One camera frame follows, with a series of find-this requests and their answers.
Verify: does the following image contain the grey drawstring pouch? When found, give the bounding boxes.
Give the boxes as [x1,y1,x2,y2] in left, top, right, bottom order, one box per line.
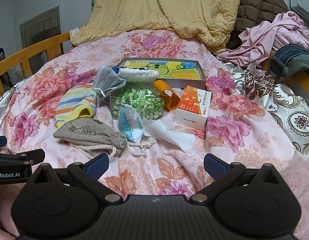
[53,117,157,158]

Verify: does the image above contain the packaged blue face mask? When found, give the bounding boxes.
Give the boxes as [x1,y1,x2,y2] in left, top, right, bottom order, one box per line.
[118,104,144,143]

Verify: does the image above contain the striped pastel sock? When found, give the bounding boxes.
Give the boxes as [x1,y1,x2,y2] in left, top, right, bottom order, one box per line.
[55,83,97,128]

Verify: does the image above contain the white cloth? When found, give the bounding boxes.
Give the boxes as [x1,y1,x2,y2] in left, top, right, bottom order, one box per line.
[142,119,196,152]
[118,68,159,83]

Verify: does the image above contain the grey face mask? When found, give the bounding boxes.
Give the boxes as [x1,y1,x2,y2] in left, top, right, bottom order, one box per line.
[91,65,126,107]

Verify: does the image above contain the orange white medicine box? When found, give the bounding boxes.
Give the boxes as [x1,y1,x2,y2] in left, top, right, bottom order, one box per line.
[174,86,212,130]

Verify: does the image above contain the black crate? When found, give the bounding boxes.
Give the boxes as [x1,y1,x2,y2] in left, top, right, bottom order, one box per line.
[0,48,12,91]

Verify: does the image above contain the brocade patterned bedspread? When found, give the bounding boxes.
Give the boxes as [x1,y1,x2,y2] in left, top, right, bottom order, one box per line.
[226,63,309,159]

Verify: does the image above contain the jar of green paper stars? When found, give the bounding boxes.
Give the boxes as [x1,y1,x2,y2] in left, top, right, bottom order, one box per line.
[110,83,164,120]

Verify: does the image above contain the cartoon picture box tray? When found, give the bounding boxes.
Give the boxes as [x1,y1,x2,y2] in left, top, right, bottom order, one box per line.
[116,57,206,89]

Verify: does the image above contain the white folded cloth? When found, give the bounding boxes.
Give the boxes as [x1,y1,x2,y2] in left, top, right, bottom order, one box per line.
[118,68,159,83]

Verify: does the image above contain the grey door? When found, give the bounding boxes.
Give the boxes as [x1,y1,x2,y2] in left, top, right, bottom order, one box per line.
[20,6,61,74]

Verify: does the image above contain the pink garment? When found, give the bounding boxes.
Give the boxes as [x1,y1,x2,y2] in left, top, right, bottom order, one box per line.
[217,11,309,67]

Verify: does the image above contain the blue denim jeans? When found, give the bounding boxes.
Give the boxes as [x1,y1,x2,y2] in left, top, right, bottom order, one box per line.
[270,43,309,77]

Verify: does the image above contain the yellow quilted blanket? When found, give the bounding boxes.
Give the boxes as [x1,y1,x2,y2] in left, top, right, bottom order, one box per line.
[70,0,240,54]

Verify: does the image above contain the brown quilted jacket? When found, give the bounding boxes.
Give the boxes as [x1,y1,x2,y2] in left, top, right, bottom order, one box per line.
[226,0,289,50]

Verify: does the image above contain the orange strap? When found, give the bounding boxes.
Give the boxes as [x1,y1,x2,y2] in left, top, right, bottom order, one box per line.
[152,80,181,112]

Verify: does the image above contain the wooden bed rail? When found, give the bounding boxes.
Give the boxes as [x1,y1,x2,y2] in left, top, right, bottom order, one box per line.
[0,32,70,96]

